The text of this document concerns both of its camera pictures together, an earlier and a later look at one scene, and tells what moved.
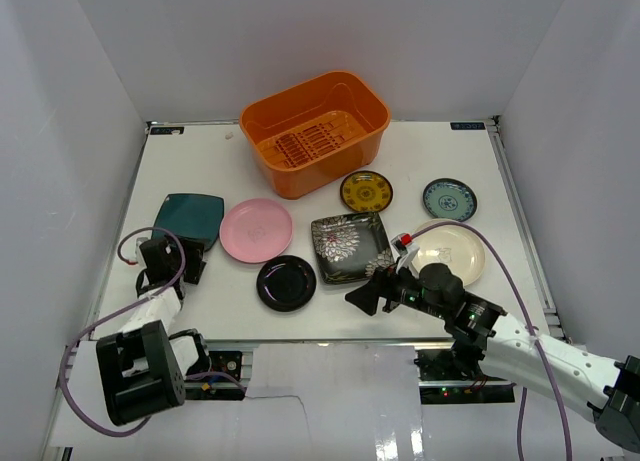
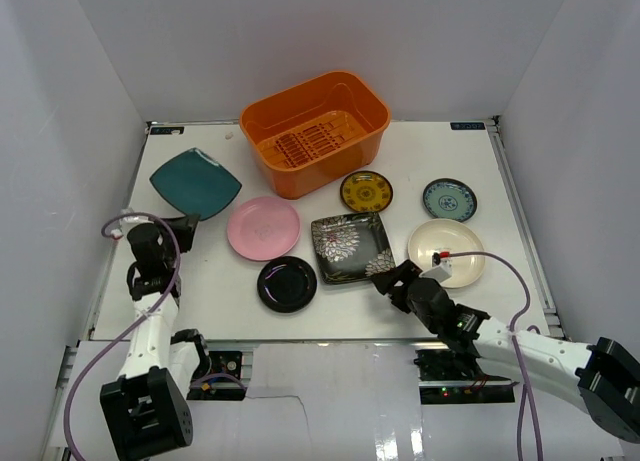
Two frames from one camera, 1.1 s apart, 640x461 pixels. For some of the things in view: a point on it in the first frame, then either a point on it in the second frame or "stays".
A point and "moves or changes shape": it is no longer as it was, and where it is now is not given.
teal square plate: x=192 y=216 moves or changes shape
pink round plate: x=255 y=230 moves or changes shape
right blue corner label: x=467 y=125 stays
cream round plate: x=454 y=246 stays
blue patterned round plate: x=449 y=198 stays
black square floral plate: x=352 y=247 stays
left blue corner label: x=166 y=130 stays
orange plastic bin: x=317 y=131 stays
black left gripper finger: x=194 y=264 -> x=184 y=228
